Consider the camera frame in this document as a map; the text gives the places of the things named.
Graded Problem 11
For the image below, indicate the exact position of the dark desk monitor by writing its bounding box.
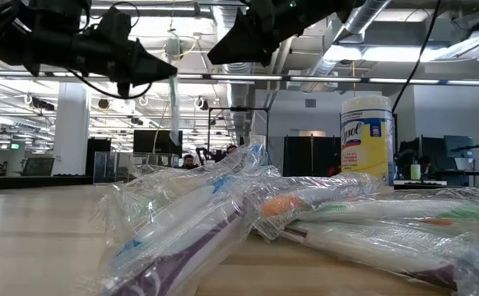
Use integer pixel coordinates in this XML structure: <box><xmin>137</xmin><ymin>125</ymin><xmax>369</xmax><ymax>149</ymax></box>
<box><xmin>443</xmin><ymin>134</ymin><xmax>475</xmax><ymax>160</ymax></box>

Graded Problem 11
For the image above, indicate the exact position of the black partition panel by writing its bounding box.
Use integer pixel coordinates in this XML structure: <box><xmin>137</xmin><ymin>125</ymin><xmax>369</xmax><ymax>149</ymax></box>
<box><xmin>282</xmin><ymin>135</ymin><xmax>342</xmax><ymax>178</ymax></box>

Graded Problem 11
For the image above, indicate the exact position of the orange toothbrush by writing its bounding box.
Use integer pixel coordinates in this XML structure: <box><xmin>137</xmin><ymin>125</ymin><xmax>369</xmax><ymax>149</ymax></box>
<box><xmin>247</xmin><ymin>172</ymin><xmax>383</xmax><ymax>242</ymax></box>

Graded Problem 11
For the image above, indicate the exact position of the black cabinet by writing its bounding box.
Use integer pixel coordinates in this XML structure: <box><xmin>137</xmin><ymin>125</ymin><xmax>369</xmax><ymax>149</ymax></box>
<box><xmin>85</xmin><ymin>137</ymin><xmax>112</xmax><ymax>177</ymax></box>

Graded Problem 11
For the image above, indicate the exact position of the black rig frame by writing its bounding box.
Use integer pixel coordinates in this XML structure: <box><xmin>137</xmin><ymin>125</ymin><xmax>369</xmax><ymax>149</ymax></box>
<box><xmin>207</xmin><ymin>106</ymin><xmax>270</xmax><ymax>154</ymax></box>

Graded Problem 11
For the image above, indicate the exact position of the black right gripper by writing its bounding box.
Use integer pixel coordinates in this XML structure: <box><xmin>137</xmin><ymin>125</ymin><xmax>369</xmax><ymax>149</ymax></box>
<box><xmin>207</xmin><ymin>0</ymin><xmax>303</xmax><ymax>67</ymax></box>

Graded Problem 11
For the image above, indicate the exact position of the blue toothbrush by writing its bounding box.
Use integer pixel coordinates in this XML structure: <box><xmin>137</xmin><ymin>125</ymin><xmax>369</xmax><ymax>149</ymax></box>
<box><xmin>99</xmin><ymin>141</ymin><xmax>272</xmax><ymax>272</ymax></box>

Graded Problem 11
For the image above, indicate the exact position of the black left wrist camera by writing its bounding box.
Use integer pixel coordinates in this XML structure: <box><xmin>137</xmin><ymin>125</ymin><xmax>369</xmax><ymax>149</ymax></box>
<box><xmin>97</xmin><ymin>6</ymin><xmax>133</xmax><ymax>42</ymax></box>

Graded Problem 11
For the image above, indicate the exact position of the right arm power cable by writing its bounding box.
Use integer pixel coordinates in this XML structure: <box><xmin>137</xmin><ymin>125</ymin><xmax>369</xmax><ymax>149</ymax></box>
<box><xmin>390</xmin><ymin>0</ymin><xmax>443</xmax><ymax>178</ymax></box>

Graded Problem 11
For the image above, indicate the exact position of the black desk monitor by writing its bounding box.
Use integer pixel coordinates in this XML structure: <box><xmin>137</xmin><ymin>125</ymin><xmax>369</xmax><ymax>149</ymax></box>
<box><xmin>133</xmin><ymin>129</ymin><xmax>183</xmax><ymax>155</ymax></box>

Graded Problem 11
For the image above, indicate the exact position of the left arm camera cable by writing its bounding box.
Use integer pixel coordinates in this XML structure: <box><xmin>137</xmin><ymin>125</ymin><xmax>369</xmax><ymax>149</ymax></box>
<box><xmin>64</xmin><ymin>2</ymin><xmax>154</xmax><ymax>100</ymax></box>

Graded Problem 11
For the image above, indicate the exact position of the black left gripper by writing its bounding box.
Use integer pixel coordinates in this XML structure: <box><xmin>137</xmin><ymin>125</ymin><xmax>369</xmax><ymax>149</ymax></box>
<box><xmin>25</xmin><ymin>24</ymin><xmax>179</xmax><ymax>99</ymax></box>

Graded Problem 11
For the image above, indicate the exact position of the yellow disinfecting wipes canister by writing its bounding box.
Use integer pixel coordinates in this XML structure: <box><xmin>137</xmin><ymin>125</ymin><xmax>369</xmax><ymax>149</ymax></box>
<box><xmin>340</xmin><ymin>95</ymin><xmax>395</xmax><ymax>188</ymax></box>

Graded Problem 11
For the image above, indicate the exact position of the green toothbrush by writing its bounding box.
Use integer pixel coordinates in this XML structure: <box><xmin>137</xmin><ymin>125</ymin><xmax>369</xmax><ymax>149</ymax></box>
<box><xmin>167</xmin><ymin>73</ymin><xmax>183</xmax><ymax>147</ymax></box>
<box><xmin>305</xmin><ymin>188</ymin><xmax>479</xmax><ymax>231</ymax></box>

